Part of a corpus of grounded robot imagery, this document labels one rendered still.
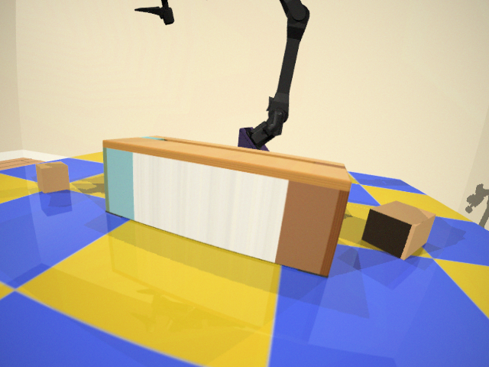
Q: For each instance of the long orange clear-fronted box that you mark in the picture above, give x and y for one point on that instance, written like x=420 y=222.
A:
x=278 y=207

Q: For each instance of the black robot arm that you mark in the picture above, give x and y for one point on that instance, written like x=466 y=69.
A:
x=278 y=107

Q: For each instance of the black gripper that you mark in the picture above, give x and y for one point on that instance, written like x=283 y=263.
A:
x=164 y=12

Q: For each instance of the brown cube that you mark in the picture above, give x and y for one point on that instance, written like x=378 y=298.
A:
x=52 y=177

